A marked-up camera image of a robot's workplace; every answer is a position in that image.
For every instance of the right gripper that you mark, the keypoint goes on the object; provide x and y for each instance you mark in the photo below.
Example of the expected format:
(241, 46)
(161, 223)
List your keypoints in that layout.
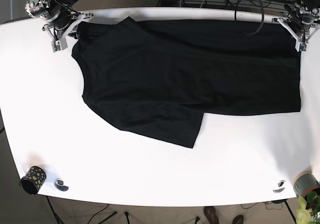
(63, 26)

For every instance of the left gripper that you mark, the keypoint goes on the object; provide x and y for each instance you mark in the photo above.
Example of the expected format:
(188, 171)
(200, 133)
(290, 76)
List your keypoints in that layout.
(301, 32)

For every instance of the black T-shirt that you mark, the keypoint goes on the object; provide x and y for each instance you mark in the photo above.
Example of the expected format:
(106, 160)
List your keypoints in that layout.
(158, 78)

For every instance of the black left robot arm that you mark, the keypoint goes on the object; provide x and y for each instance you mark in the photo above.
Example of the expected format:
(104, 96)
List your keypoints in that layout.
(301, 21)

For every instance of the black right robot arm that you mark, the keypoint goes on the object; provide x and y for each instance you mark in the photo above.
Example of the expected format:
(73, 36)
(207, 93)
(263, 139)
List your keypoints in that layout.
(50, 10)

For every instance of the grey plant pot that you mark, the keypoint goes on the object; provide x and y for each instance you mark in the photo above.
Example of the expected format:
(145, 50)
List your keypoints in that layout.
(305, 183)

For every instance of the black gold spotted cup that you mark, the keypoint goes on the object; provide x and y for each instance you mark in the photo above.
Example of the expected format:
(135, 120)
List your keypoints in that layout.
(33, 180)

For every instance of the left silver table grommet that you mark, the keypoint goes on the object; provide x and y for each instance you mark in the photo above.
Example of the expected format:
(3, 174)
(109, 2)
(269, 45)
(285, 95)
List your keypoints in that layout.
(59, 184)

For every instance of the silver table grommet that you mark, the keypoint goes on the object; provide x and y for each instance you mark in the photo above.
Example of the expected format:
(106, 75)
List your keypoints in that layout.
(59, 184)
(279, 187)

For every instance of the right silver table grommet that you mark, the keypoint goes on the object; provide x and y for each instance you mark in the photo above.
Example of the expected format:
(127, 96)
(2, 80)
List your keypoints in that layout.
(279, 187)

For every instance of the green plant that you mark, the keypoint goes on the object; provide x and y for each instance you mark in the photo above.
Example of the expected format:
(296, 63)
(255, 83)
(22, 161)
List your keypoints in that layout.
(309, 209)

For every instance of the right brown shoe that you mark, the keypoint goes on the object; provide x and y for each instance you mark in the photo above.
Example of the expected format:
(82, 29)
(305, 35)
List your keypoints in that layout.
(238, 219)

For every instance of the brown shoe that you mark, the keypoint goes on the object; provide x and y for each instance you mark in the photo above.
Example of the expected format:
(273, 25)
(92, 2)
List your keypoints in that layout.
(210, 214)
(238, 219)

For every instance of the left brown shoe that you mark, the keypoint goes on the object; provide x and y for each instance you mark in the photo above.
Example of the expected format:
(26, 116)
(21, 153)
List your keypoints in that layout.
(210, 214)

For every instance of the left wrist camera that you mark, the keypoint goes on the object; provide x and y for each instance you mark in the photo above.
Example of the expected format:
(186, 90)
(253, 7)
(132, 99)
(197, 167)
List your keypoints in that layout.
(300, 46)

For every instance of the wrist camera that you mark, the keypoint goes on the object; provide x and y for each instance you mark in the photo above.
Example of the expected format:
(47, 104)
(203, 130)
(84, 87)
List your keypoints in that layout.
(300, 46)
(59, 45)

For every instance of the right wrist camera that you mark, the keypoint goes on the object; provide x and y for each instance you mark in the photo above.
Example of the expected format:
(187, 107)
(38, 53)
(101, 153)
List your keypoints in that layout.
(59, 45)

